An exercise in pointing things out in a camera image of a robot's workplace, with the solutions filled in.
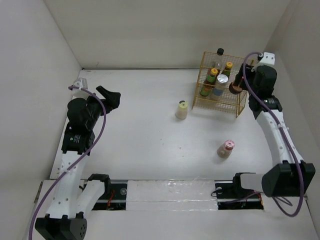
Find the sauce bottle yellow cap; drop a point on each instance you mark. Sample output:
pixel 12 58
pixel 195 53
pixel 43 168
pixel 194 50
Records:
pixel 227 69
pixel 209 82

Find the pink-lid spice jar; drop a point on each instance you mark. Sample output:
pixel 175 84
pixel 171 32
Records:
pixel 225 150

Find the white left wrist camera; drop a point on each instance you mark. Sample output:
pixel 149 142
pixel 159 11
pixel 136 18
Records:
pixel 80 83

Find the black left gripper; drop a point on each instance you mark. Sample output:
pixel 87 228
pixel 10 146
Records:
pixel 111 98

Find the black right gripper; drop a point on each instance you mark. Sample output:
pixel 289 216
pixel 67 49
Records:
pixel 240 74

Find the dark sauce jar red lid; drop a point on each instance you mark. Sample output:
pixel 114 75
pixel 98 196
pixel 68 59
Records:
pixel 234 88

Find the blue label silver-lid shaker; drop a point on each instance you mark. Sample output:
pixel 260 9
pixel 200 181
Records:
pixel 220 85

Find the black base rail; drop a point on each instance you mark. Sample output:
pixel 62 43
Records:
pixel 176 196

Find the beige yellow-cap spice jar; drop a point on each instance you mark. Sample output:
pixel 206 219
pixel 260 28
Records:
pixel 182 110

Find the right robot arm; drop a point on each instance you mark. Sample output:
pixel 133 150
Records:
pixel 290 175

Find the yellow wire rack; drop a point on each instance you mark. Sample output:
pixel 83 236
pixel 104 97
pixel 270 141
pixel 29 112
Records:
pixel 227 102

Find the clear bottle black cap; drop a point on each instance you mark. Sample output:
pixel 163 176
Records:
pixel 217 60

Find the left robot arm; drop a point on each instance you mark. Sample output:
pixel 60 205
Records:
pixel 62 212

